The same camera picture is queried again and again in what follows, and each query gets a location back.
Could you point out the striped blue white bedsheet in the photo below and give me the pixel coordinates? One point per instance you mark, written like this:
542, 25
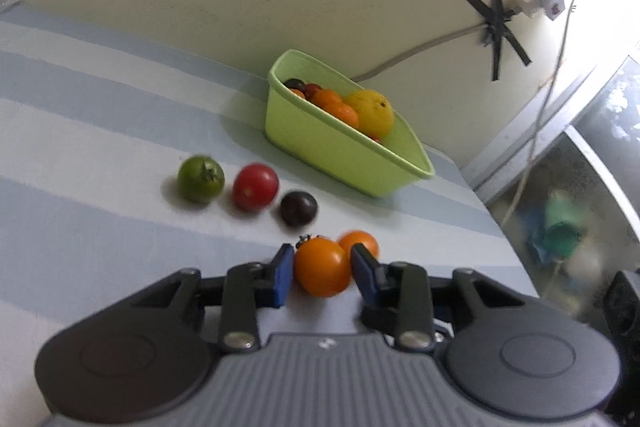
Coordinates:
100, 117

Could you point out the black tape cross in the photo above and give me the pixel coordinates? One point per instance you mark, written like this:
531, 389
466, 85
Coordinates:
495, 27

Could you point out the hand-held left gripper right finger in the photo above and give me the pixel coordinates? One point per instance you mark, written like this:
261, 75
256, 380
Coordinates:
365, 272

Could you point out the large yellow citrus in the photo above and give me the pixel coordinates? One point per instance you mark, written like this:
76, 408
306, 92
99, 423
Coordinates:
371, 112

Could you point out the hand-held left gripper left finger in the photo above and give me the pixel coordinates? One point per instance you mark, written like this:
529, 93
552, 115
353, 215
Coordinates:
282, 274

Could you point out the dark purple tomato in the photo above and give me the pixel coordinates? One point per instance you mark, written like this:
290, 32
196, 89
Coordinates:
298, 208
294, 83

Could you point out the light green plastic basin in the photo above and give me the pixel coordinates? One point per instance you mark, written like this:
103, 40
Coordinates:
325, 142

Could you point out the green tomato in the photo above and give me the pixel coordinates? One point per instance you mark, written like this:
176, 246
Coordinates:
200, 179

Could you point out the orange tomato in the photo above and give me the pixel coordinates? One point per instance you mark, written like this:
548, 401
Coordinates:
298, 93
322, 267
361, 243

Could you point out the red tomato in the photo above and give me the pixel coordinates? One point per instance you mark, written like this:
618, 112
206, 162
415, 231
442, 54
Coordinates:
375, 139
255, 193
313, 89

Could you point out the white window frame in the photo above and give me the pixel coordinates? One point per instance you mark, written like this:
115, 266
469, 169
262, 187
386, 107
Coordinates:
565, 117

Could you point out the black box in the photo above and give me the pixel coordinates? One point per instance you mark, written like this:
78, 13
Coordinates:
625, 312

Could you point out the green blurred thing behind glass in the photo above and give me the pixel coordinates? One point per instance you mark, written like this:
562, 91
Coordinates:
562, 227

